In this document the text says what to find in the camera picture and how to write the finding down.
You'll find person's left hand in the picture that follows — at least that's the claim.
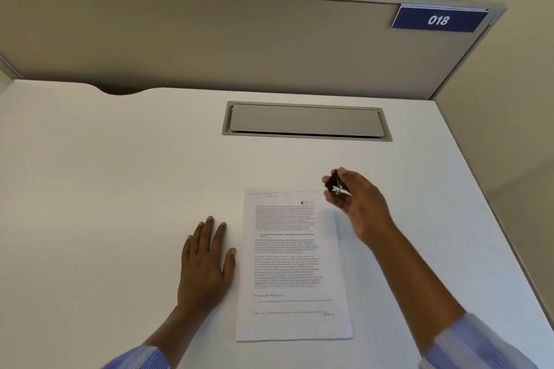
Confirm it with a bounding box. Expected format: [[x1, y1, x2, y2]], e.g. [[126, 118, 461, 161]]
[[177, 216, 237, 313]]

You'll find person's left forearm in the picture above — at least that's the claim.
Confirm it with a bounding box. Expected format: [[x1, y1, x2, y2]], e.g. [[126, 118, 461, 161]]
[[102, 297, 221, 369]]

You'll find person's right forearm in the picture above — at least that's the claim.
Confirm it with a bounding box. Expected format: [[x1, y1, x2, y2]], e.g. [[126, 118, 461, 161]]
[[364, 222, 554, 369]]

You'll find black binder clip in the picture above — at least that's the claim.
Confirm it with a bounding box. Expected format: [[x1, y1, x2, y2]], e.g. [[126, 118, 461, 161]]
[[322, 171, 352, 199]]

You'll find grey desk partition screen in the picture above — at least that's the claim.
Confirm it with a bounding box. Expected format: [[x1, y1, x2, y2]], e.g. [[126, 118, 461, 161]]
[[0, 0, 508, 101]]

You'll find grey desk cable tray cover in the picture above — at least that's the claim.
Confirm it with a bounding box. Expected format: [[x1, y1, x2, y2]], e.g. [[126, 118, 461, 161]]
[[222, 101, 394, 143]]

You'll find blue number sign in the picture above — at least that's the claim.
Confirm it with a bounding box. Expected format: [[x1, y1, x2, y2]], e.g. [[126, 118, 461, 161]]
[[391, 5, 490, 33]]

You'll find printed white paper sheet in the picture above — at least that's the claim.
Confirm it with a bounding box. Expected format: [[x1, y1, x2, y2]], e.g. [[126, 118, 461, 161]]
[[235, 187, 354, 342]]

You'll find person's right hand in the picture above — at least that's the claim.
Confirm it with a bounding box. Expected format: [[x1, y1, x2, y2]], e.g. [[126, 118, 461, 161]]
[[322, 167, 396, 249]]

